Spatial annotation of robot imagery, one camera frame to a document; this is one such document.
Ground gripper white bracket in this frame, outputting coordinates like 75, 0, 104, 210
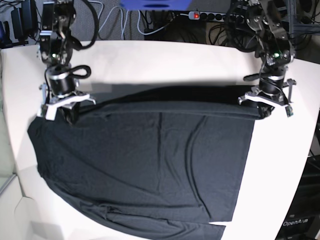
36, 72, 96, 126
237, 73, 297, 120

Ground black long-sleeve T-shirt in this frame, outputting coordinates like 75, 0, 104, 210
27, 86, 262, 240

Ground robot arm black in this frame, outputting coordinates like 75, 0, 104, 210
37, 0, 99, 125
224, 0, 296, 117

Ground black power adapter bricks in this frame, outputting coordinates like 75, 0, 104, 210
11, 0, 38, 41

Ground black OpenArm equipment case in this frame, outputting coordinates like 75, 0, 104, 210
276, 155, 320, 240

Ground blue box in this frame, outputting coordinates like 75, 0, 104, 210
120, 0, 192, 11

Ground white cable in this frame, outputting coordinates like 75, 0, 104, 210
95, 2, 173, 41

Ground white power strip red switch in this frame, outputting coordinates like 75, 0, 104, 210
186, 11, 245, 24

